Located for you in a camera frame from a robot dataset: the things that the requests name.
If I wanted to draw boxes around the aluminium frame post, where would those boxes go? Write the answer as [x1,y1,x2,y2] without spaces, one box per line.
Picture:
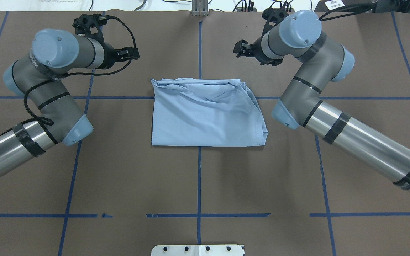
[191,0,209,16]

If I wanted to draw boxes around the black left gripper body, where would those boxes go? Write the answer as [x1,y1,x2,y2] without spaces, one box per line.
[73,14,116,70]

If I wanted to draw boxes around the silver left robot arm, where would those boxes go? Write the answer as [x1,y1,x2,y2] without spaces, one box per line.
[0,14,140,177]

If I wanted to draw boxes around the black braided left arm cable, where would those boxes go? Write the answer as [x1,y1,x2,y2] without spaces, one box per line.
[0,14,137,139]

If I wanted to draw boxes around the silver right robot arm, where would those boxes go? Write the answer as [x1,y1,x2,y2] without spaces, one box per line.
[234,9,410,193]

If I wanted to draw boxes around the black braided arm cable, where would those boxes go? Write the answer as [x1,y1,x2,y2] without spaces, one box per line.
[0,14,137,139]
[315,3,376,22]

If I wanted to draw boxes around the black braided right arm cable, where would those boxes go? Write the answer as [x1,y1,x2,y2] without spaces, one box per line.
[315,3,376,22]

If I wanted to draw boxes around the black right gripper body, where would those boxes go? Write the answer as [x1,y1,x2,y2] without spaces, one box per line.
[249,7,289,66]

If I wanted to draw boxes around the black usb hub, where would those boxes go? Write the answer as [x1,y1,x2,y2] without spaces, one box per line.
[270,0,295,12]
[232,0,256,12]

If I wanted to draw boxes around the light blue t-shirt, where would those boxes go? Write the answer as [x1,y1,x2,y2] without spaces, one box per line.
[151,78,268,147]

